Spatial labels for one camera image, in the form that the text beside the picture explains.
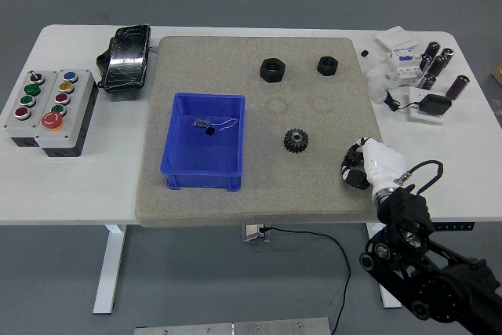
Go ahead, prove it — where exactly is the grey-brown mat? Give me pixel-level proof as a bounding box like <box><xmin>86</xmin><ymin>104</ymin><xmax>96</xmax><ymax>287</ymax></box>
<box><xmin>135</xmin><ymin>35</ymin><xmax>387</xmax><ymax>229</ymax></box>

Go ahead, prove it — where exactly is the large black hex nut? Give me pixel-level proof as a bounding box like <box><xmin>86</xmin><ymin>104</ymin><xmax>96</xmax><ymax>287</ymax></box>
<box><xmin>259</xmin><ymin>57</ymin><xmax>286</xmax><ymax>83</ymax></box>

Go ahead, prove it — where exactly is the black floor cable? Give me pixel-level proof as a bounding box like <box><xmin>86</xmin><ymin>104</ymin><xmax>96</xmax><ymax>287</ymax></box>
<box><xmin>260</xmin><ymin>226</ymin><xmax>352</xmax><ymax>335</ymax></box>

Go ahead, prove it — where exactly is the grey emergency-stop button box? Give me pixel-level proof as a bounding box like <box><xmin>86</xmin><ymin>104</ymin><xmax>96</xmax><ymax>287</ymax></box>
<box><xmin>34</xmin><ymin>69</ymin><xmax>100</xmax><ymax>158</ymax></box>

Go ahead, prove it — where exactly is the silver metal plate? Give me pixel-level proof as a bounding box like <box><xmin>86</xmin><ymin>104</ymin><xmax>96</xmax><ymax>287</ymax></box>
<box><xmin>133</xmin><ymin>316</ymin><xmax>333</xmax><ymax>335</ymax></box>

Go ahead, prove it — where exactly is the small tag with string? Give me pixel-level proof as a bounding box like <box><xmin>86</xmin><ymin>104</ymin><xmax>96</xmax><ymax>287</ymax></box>
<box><xmin>191</xmin><ymin>117</ymin><xmax>239</xmax><ymax>132</ymax></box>

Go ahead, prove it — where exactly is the white circuit breaker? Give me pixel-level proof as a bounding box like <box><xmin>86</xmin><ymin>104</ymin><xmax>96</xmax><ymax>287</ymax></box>
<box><xmin>387</xmin><ymin>45</ymin><xmax>427</xmax><ymax>87</ymax></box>

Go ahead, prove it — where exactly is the silver floor socket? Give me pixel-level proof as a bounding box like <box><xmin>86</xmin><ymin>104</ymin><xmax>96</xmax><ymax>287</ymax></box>
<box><xmin>241</xmin><ymin>224</ymin><xmax>272</xmax><ymax>242</ymax></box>

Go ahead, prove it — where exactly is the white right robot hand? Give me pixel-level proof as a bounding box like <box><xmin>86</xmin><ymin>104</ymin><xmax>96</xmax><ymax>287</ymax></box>
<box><xmin>339</xmin><ymin>137</ymin><xmax>407</xmax><ymax>193</ymax></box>

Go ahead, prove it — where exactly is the blue plastic box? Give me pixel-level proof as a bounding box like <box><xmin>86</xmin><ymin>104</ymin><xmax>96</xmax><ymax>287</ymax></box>
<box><xmin>159</xmin><ymin>92</ymin><xmax>247</xmax><ymax>192</ymax></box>

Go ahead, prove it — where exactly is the white flat box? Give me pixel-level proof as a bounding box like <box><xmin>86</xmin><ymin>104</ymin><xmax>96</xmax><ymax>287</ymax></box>
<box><xmin>375</xmin><ymin>25</ymin><xmax>419</xmax><ymax>52</ymax></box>

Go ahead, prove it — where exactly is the small black hex nut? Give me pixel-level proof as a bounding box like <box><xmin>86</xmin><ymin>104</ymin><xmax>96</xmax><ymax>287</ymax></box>
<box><xmin>316</xmin><ymin>55</ymin><xmax>340</xmax><ymax>76</ymax></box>

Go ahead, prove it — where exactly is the brown cardboard box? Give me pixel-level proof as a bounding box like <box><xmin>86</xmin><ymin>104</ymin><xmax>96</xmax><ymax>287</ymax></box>
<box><xmin>489</xmin><ymin>58</ymin><xmax>502</xmax><ymax>85</ymax></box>

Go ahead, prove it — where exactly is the black table control panel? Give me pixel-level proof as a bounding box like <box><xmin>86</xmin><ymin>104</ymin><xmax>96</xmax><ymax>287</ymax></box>
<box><xmin>433</xmin><ymin>221</ymin><xmax>475</xmax><ymax>232</ymax></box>

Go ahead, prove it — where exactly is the black power adapter with cord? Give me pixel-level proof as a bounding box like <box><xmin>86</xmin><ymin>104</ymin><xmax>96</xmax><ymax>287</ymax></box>
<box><xmin>383</xmin><ymin>89</ymin><xmax>453</xmax><ymax>117</ymax></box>

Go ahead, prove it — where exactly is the black gear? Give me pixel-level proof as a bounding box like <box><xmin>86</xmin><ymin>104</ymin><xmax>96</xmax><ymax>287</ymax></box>
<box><xmin>282</xmin><ymin>128</ymin><xmax>310</xmax><ymax>155</ymax></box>

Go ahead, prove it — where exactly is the black wrapped pedal device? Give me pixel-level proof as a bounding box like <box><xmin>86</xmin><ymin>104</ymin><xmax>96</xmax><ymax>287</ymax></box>
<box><xmin>95</xmin><ymin>24</ymin><xmax>153</xmax><ymax>95</ymax></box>

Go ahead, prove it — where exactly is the clear plastic bag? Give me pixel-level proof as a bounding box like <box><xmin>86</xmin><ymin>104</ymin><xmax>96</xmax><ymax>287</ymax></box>
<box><xmin>362</xmin><ymin>56</ymin><xmax>401</xmax><ymax>104</ymax></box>

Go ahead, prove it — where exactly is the grey four-button control box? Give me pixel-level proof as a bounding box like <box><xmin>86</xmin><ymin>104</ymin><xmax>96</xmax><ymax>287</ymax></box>
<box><xmin>2</xmin><ymin>70</ymin><xmax>60</xmax><ymax>147</ymax></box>

